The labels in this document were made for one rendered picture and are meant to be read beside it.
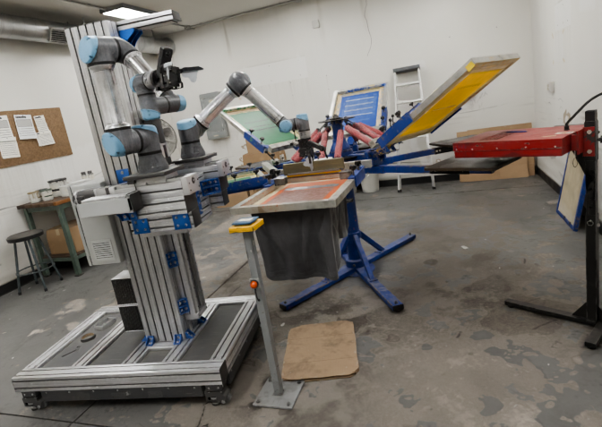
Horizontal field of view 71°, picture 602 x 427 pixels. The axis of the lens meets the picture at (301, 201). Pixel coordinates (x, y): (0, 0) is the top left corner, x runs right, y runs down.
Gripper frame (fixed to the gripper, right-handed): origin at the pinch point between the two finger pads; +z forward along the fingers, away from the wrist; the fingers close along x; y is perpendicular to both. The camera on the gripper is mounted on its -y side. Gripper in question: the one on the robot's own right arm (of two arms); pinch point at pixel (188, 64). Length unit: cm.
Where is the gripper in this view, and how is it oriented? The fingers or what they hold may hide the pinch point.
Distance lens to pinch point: 174.9
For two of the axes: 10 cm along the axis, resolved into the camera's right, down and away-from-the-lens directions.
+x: -5.8, 1.4, -8.0
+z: 8.1, 0.0, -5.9
